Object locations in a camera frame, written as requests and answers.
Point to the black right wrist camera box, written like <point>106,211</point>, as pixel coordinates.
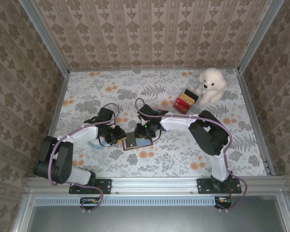
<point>148,111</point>

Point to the grey metal panel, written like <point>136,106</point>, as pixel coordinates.
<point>147,220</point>

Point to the black controller board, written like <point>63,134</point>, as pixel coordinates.
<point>89,201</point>
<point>223,201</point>

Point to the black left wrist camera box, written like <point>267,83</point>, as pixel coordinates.
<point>105,113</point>

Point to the white plush dog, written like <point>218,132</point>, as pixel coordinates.
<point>212,81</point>

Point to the pink small box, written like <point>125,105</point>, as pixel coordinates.
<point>162,111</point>

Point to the red credit card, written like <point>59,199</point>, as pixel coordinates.
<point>181,106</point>

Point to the aluminium table back rail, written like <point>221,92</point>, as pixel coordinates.
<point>135,69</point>

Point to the yellow credit card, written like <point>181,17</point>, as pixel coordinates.
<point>186,99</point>

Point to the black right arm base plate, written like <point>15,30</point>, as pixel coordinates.
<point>203,186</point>

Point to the brown leather card holder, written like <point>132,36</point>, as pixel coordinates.
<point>142,143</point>

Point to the floral table cover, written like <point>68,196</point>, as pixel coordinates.
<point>159,164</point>

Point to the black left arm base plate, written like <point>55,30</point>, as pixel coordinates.
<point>106,186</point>

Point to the clear plastic card box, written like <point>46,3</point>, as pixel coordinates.
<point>184,104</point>

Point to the aluminium table side rail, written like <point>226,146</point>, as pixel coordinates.
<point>255,120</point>
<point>59,104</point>

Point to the grey Visa credit card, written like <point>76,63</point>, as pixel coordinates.
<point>131,141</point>

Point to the aluminium frame post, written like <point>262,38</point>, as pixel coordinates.
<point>46,38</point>
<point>261,36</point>

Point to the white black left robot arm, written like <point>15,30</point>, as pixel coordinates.
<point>82,134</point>

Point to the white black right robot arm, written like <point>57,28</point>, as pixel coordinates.
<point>176,123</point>

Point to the aluminium front beam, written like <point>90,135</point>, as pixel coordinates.
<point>154,184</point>

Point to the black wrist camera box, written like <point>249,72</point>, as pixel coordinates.
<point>105,113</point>
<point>148,111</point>

